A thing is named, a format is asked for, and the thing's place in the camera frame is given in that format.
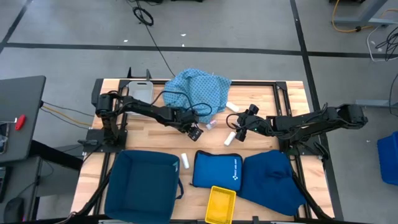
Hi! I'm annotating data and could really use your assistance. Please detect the black table frame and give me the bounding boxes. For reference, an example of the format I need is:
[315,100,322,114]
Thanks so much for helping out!
[77,67,345,224]

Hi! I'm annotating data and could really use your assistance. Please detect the light blue patterned gown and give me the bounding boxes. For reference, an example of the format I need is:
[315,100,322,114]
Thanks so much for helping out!
[162,68,233,124]

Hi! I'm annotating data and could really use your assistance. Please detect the dark grey desk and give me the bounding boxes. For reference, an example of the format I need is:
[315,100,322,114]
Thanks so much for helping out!
[0,75,47,164]

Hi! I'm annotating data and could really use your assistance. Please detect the yellow plastic basket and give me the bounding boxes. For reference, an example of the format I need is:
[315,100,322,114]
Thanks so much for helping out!
[205,185,237,224]

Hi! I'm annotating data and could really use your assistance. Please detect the red handled tool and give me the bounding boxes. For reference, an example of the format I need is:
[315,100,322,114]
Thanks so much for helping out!
[14,114,26,131]

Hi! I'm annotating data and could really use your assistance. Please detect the grey plastic bin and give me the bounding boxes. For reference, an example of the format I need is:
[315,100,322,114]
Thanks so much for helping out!
[127,80,154,105]

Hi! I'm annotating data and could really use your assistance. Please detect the dark blue fleece cloth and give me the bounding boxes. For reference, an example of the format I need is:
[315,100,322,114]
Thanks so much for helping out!
[238,149,307,217]

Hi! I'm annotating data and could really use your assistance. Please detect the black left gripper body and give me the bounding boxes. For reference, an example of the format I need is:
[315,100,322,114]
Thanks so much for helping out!
[174,108,200,131]

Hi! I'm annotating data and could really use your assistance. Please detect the grey metal table legs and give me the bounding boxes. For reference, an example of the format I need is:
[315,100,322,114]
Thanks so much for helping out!
[329,0,398,27]

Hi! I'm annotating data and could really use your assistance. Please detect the black coiled floor cable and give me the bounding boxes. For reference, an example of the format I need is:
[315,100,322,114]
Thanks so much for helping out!
[126,0,177,78]

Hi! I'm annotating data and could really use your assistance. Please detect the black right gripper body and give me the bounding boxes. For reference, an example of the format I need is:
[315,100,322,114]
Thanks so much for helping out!
[235,111,262,135]

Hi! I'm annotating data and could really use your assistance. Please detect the blue plastic crate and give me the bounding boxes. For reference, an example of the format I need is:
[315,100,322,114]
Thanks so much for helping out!
[377,130,398,187]

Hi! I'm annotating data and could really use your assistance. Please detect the yellow floor cable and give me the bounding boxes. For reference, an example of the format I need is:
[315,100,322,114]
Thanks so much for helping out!
[331,0,398,34]

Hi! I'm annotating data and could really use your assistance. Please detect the blue first aid pouch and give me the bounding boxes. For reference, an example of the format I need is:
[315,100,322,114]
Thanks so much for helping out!
[192,150,244,192]

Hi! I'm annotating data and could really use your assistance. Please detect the black cable bundle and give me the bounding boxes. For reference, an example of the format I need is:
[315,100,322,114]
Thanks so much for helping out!
[375,26,398,62]

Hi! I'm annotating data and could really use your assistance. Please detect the navy fabric storage bin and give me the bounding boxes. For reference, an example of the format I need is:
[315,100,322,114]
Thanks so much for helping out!
[104,149,185,224]

